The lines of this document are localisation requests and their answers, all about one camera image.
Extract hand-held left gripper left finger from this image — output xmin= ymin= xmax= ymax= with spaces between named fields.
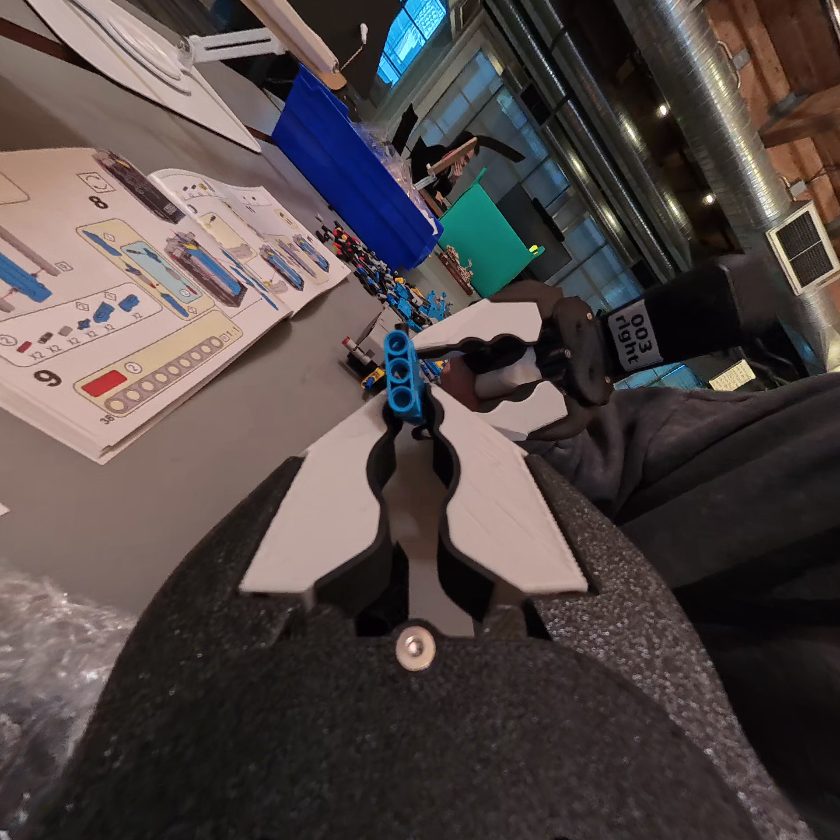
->
xmin=238 ymin=385 xmax=404 ymax=601

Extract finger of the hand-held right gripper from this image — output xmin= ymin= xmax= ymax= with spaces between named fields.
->
xmin=412 ymin=298 xmax=547 ymax=361
xmin=474 ymin=364 xmax=570 ymax=443

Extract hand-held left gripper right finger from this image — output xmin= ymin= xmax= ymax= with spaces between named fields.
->
xmin=425 ymin=385 xmax=589 ymax=599

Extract blue perforated building beam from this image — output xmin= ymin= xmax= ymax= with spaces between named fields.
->
xmin=382 ymin=327 xmax=427 ymax=424

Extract person's right hand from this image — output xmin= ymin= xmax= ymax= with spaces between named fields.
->
xmin=445 ymin=358 xmax=488 ymax=411

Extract teal felt bag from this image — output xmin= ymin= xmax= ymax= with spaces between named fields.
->
xmin=436 ymin=169 xmax=547 ymax=299

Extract pile of small building pieces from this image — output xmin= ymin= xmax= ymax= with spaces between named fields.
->
xmin=315 ymin=223 xmax=454 ymax=342

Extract grey black motor block assembly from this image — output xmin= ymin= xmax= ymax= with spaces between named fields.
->
xmin=340 ymin=308 xmax=388 ymax=393

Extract wooden laptop stand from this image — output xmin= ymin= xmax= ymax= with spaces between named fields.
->
xmin=425 ymin=131 xmax=480 ymax=196

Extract pile of clear plastic bags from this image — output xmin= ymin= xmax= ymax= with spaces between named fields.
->
xmin=354 ymin=118 xmax=421 ymax=198

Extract blue plastic bin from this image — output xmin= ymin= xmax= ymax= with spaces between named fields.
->
xmin=271 ymin=62 xmax=444 ymax=270

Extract white ceiling air vent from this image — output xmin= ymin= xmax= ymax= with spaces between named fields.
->
xmin=764 ymin=200 xmax=840 ymax=296

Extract person's dark jacket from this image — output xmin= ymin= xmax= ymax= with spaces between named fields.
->
xmin=577 ymin=512 xmax=840 ymax=840

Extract clear bubble wrap bag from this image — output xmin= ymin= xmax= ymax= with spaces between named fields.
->
xmin=0 ymin=570 xmax=142 ymax=837

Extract open instruction booklet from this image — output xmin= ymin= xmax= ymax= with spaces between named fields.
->
xmin=0 ymin=147 xmax=352 ymax=466

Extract white wooden-top laptop stand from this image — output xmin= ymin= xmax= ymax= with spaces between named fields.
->
xmin=26 ymin=0 xmax=368 ymax=155

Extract silver ventilation duct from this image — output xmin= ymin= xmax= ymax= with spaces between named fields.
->
xmin=613 ymin=0 xmax=840 ymax=368

